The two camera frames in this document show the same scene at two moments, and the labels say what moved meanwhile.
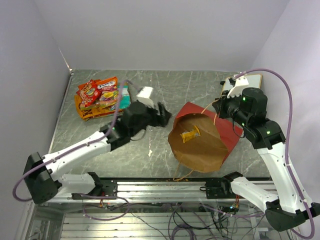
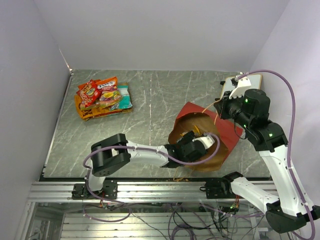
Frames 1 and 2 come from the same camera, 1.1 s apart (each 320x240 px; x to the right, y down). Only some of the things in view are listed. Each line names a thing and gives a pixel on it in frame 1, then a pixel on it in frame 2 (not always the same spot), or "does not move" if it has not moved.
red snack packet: x=89 y=93 does not move
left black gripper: x=161 y=120 -> x=188 y=137
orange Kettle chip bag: x=89 y=114 does not move
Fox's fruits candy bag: x=109 y=93 does not move
